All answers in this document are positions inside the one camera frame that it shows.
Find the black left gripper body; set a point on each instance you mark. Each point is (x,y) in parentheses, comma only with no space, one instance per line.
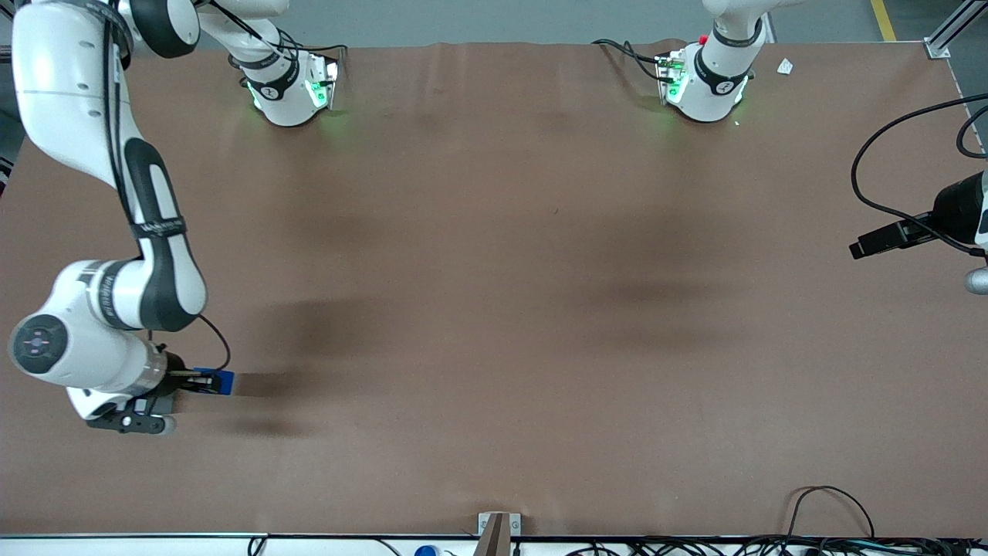
(955,207)

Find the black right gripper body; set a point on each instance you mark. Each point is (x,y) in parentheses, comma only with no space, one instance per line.
(173,366)

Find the blue plastic block part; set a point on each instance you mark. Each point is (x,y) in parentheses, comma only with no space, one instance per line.
(228,381)

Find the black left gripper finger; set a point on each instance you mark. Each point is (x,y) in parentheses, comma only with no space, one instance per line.
(911,228)
(872,245)

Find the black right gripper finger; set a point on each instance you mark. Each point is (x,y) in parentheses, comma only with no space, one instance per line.
(207,388)
(199,374)

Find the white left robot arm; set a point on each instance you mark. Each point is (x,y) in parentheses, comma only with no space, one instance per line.
(706,85)

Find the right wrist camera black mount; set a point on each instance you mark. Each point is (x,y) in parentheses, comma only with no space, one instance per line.
(135,418)

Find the metal bracket with brown post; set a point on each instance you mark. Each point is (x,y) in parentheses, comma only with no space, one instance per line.
(494,533)

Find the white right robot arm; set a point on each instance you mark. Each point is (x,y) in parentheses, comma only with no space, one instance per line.
(147,232)

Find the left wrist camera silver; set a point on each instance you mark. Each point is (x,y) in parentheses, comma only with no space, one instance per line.
(977,281)

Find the blue round cap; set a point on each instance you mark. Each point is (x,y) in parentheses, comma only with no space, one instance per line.
(425,551)

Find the aluminium frame corner post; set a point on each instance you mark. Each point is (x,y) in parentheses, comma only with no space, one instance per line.
(948,35)

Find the brown table cover sheet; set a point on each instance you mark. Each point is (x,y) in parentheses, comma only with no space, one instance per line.
(494,324)

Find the small white paper scrap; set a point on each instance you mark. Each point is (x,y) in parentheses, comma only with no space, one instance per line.
(785,66)

